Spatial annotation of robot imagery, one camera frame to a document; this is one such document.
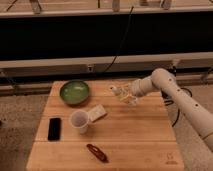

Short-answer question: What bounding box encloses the black floor cable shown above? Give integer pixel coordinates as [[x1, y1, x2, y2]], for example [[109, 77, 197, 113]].
[[161, 64, 213, 128]]

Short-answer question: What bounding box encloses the black hanging cable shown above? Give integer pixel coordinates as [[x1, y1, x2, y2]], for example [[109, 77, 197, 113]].
[[101, 4, 135, 74]]

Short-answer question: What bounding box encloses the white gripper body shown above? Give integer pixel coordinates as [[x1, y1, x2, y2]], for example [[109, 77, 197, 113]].
[[120, 84, 137, 106]]

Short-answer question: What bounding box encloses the small white bottle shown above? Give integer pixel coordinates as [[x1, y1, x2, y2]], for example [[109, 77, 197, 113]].
[[110, 85, 128, 97]]

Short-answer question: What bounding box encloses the black smartphone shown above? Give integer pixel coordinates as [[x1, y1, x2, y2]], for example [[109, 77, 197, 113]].
[[48, 118, 61, 141]]

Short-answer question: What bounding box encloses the white plastic cup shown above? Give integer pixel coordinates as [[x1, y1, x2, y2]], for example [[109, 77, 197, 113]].
[[69, 110, 90, 134]]

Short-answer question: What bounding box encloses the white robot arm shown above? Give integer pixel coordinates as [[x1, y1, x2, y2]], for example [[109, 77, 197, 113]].
[[122, 68, 213, 152]]

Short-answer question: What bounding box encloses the green bowl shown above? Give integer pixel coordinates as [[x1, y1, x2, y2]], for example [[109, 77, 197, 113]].
[[59, 80, 90, 105]]

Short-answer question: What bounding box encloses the white rectangular sponge block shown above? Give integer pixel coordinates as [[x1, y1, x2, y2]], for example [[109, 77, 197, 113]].
[[88, 105, 107, 122]]

